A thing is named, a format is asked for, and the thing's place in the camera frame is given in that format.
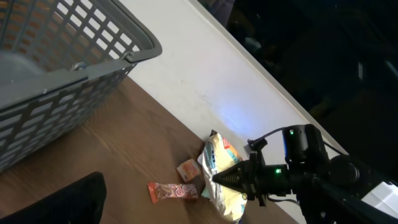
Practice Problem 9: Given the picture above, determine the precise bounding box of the grey plastic mesh basket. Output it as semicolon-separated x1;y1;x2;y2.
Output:
1;0;162;170

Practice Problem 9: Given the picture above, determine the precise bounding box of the light teal snack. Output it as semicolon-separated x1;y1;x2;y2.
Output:
201;187;211;199

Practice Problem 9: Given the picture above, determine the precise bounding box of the cream snack bag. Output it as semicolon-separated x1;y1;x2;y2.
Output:
197;130;247;223

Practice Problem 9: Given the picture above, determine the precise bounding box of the small orange snack packet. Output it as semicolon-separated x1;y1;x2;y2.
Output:
176;159;201;182

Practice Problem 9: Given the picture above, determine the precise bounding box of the red Top chocolate bar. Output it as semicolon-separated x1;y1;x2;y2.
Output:
147;182;199;203

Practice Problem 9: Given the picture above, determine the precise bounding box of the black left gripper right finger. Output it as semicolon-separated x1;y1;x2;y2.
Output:
297;177;397;224

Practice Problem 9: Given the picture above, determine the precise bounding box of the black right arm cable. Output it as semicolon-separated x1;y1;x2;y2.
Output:
247;126;348;156

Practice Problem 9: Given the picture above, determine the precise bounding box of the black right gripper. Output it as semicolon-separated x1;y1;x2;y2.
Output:
212;138;292;207

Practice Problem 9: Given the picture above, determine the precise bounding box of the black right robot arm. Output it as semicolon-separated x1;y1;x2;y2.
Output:
212;124;397;223

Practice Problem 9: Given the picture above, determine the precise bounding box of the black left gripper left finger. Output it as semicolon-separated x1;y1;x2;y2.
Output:
1;172;107;224

